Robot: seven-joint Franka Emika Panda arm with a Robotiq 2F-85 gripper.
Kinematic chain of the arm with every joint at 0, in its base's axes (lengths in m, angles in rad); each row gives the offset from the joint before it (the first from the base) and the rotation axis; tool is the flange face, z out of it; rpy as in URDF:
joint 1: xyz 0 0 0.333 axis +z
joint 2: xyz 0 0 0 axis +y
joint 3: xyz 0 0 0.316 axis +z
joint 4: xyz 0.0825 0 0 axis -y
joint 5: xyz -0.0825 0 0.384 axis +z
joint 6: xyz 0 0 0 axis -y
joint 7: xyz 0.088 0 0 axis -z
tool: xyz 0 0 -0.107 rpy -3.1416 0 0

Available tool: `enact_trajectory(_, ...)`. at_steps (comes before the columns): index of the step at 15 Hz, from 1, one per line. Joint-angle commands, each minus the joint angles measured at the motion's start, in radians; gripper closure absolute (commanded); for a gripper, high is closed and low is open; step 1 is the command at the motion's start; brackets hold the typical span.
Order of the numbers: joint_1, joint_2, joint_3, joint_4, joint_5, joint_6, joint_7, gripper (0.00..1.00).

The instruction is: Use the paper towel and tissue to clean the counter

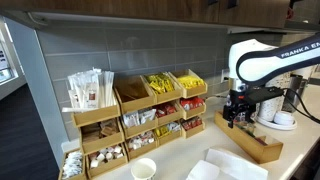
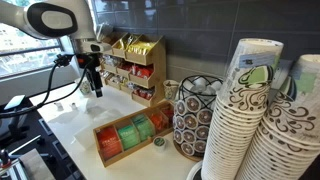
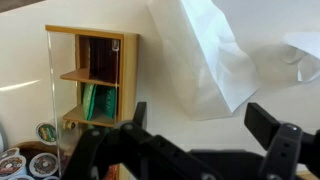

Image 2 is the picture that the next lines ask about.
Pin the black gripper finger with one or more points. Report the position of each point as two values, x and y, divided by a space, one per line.
90 79
97 84

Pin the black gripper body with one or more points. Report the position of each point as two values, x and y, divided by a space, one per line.
88 61

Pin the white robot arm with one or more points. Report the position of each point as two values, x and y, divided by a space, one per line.
50 19

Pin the white paper cup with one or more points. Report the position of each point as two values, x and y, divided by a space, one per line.
84 85

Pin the small white creamer cup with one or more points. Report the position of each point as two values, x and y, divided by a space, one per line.
73 106

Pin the wooden condiment organizer rack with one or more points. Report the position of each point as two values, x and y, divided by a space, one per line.
136 64

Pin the wooden tea bag tray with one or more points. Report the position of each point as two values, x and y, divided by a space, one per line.
122 137

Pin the patterned paper cup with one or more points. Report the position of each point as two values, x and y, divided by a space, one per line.
170 89

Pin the green lid coffee pod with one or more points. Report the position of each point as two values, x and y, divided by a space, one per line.
159 143

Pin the left paper cup stack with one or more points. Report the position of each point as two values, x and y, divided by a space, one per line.
239 106

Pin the paper cup stack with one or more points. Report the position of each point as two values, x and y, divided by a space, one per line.
287 139
239 106

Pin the right paper cup stack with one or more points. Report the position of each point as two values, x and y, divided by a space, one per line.
287 139

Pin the black camera stand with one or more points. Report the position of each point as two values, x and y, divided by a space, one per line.
12 128

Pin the black wire pod carousel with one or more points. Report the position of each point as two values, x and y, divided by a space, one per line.
193 110

